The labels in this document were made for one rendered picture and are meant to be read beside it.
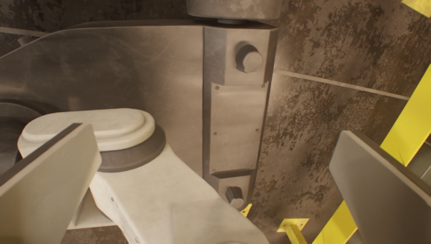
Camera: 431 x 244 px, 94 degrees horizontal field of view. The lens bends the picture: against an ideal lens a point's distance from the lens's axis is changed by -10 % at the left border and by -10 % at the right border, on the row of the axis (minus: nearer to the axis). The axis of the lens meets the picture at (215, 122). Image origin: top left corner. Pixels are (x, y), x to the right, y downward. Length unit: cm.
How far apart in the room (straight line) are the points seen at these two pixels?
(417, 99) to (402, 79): 66
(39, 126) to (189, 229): 29
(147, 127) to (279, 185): 74
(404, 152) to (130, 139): 41
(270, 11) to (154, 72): 25
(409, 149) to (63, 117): 53
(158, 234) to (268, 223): 96
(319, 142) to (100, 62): 79
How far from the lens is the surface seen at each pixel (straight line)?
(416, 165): 133
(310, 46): 75
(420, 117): 41
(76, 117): 42
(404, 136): 42
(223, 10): 43
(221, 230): 23
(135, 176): 34
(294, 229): 127
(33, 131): 41
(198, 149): 55
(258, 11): 45
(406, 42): 101
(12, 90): 56
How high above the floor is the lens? 61
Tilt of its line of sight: 58 degrees down
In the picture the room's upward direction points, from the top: 158 degrees clockwise
